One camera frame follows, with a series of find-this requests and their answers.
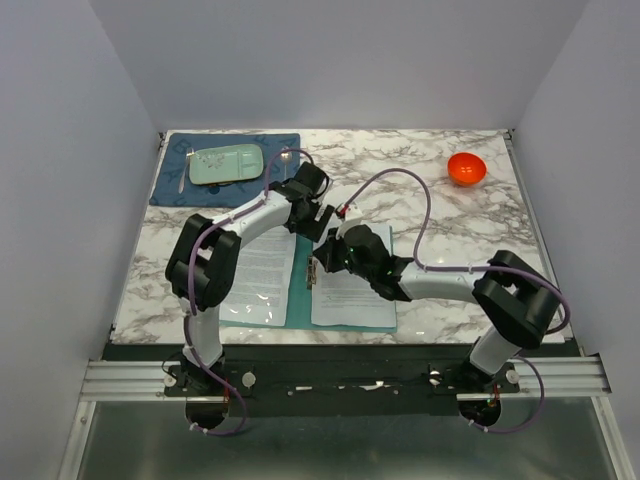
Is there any orange bowl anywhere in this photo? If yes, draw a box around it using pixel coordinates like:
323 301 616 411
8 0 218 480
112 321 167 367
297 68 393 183
447 152 487 187

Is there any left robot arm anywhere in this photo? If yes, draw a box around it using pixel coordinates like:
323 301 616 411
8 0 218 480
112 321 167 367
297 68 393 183
165 163 334 395

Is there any white printed paper sheet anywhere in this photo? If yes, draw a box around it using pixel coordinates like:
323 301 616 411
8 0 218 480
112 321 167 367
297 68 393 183
220 227 296 328

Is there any blue placemat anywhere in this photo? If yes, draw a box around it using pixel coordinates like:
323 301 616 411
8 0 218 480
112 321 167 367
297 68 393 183
149 132 301 208

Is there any white printed paper stack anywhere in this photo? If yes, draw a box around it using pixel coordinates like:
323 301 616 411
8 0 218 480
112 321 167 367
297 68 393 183
309 224 399 330

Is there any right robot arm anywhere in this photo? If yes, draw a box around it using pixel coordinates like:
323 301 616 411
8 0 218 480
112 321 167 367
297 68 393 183
313 225 569 392

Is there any light green plate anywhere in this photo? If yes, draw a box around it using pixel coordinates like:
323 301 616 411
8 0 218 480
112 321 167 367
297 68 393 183
186 144 264 185

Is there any aluminium frame rail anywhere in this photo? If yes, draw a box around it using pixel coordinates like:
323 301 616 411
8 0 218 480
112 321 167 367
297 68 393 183
60 358 617 479

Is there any metal folder clip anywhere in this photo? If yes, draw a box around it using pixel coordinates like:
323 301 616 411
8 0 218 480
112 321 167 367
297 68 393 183
306 255 321 290

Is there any teal folder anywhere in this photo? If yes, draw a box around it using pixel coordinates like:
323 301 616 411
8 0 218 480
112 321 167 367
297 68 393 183
217 224 400 335

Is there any black mounting base rail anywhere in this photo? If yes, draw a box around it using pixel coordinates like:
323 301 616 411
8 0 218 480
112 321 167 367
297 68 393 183
83 345 519 425

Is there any silver spoon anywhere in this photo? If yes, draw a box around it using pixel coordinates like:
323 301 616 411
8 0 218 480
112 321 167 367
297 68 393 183
280 149 292 180

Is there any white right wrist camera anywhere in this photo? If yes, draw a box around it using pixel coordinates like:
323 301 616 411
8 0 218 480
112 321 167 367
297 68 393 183
336 203 363 238

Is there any silver fork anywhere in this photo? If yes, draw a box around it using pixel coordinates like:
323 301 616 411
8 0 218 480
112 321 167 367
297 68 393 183
178 147 195 194

